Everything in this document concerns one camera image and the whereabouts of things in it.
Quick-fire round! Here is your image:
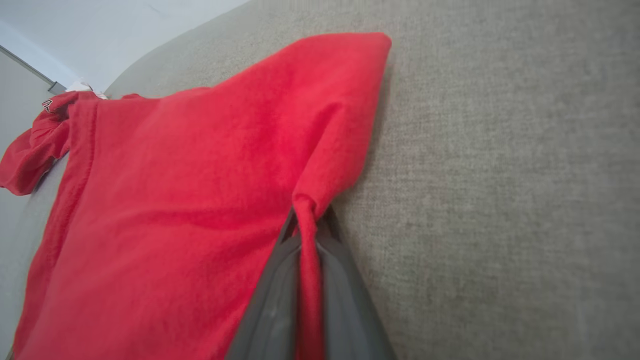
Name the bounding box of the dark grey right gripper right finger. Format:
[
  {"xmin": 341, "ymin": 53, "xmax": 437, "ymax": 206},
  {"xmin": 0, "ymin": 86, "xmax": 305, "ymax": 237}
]
[{"xmin": 316, "ymin": 205, "xmax": 397, "ymax": 360}]

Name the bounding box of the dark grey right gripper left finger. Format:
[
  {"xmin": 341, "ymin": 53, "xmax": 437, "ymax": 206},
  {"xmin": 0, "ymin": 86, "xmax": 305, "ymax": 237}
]
[{"xmin": 225, "ymin": 207, "xmax": 302, "ymax": 360}]

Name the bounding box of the red basketball jersey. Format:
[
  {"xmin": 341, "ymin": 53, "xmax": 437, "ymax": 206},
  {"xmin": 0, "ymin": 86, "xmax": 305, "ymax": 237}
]
[{"xmin": 10, "ymin": 32, "xmax": 393, "ymax": 360}]

